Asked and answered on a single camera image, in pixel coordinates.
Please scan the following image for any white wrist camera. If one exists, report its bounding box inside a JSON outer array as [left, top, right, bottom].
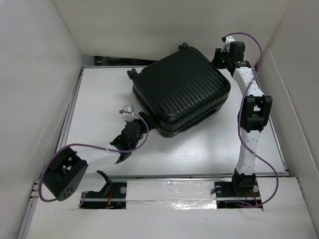
[[221, 35, 235, 53], [120, 104, 136, 122]]

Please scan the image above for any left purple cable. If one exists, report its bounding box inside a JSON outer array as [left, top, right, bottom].
[[38, 111, 150, 202]]

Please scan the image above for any purple cable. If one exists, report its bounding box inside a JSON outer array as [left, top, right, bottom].
[[223, 32, 279, 209], [38, 111, 150, 202]]

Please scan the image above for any black hard-shell suitcase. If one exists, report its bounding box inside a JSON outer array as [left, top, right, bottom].
[[127, 43, 231, 137]]

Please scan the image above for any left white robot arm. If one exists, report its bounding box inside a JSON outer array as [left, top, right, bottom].
[[38, 110, 157, 203]]

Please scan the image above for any aluminium rail with mounts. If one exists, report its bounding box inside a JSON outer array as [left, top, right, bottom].
[[29, 173, 300, 210]]

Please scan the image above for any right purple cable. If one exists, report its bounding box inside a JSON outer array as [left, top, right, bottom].
[[223, 32, 279, 209]]

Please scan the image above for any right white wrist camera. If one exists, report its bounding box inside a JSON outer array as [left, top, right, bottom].
[[221, 35, 235, 53]]

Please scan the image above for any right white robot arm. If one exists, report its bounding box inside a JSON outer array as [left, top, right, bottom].
[[212, 36, 273, 196]]

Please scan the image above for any dark equipment behind table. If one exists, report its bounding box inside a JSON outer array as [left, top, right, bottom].
[[94, 56, 156, 66]]

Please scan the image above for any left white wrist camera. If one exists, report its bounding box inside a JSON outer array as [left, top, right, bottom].
[[120, 104, 136, 122]]

